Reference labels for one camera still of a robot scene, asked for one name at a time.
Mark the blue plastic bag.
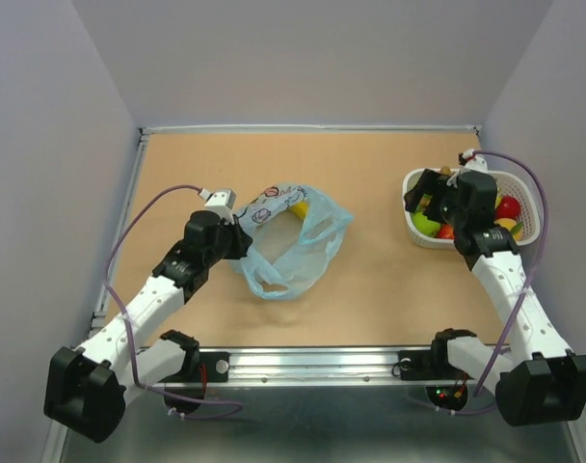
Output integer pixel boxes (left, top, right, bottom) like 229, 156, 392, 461
230, 182, 354, 301

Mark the yellow banana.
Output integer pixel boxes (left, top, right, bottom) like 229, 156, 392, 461
289, 202, 308, 220

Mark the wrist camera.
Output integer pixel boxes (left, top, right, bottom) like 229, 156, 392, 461
458, 149, 489, 176
199, 188, 236, 222

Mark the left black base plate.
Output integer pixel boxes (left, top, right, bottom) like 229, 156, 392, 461
163, 351, 230, 384

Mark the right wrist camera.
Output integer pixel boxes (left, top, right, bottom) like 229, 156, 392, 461
458, 149, 489, 176

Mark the orange peach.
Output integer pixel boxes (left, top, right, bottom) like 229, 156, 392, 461
494, 218, 523, 242

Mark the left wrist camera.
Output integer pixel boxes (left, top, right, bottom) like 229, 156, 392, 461
199, 188, 236, 222

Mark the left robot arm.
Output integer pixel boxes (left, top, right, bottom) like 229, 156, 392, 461
43, 206, 252, 443

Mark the aluminium mounting rail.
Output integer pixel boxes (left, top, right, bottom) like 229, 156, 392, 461
200, 345, 452, 392

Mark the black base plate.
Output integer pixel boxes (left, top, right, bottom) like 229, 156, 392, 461
396, 348, 465, 381
163, 351, 230, 384

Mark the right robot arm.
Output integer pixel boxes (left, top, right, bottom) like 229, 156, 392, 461
403, 169, 586, 426

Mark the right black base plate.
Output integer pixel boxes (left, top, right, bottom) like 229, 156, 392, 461
396, 348, 465, 381

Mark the green apple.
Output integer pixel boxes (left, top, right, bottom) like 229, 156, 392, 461
412, 211, 441, 237

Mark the red apple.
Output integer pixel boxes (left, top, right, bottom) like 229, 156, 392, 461
494, 196, 521, 220

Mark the white perforated basket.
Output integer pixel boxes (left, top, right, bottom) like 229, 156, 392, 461
404, 171, 542, 250

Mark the red orange mango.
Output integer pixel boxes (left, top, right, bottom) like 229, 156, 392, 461
436, 224, 455, 241

